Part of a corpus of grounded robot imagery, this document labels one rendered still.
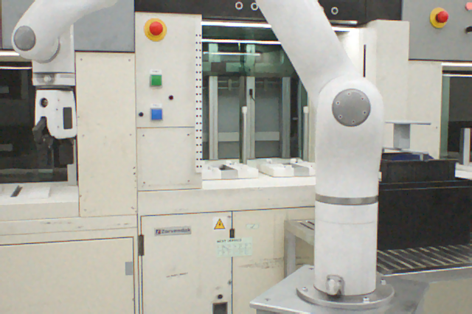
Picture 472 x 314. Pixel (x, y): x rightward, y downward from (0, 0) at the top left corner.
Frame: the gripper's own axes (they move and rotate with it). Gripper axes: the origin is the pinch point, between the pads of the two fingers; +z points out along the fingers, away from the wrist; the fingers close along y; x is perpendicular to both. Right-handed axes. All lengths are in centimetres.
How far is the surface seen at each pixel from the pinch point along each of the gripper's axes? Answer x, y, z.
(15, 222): 31, 34, 21
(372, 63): -71, 78, -25
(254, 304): -43, -9, 25
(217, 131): -6, 150, 1
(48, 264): 23, 37, 34
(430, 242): -83, 38, 24
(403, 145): -77, 49, -1
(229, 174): -23, 81, 12
